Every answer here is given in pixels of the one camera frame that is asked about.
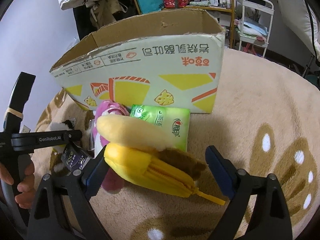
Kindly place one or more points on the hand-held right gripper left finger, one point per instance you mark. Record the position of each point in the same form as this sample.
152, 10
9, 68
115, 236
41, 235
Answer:
96, 173

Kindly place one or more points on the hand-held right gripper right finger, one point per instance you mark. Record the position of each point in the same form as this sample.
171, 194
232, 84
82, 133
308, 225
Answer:
220, 172

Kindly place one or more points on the white fluffy plush toy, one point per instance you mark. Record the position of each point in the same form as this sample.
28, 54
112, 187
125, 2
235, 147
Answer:
58, 126

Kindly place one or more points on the dark tissue packet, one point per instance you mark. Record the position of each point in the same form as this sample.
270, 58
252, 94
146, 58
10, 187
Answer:
71, 160

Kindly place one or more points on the yellow banana plush toy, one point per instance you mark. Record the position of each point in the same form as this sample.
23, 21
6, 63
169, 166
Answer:
140, 167

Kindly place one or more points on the pale yellow plush toy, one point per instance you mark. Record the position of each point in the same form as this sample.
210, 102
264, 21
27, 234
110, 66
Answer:
132, 132

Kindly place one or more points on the pink plush bear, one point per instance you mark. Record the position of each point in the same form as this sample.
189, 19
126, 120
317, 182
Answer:
112, 108

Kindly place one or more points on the green tissue packet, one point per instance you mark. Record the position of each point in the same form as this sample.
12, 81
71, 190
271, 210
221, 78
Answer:
175, 122

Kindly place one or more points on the printed cardboard box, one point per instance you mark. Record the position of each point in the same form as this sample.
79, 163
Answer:
150, 92

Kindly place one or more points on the person's left hand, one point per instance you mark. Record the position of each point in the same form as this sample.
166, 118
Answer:
25, 191

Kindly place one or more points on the beige printed blanket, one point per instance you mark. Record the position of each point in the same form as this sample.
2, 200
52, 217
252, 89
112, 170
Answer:
250, 105

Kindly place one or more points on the black coat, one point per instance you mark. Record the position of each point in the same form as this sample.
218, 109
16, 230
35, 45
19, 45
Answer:
82, 22

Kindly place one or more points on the beige trench coat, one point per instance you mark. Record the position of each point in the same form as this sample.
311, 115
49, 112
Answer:
110, 12

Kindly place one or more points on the folded light blue cloth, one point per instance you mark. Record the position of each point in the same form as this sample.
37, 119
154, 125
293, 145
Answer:
252, 28

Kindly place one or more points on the white trolley cart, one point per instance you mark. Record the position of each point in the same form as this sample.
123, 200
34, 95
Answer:
268, 17

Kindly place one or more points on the wooden shelf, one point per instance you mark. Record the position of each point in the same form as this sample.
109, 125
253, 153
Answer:
231, 5

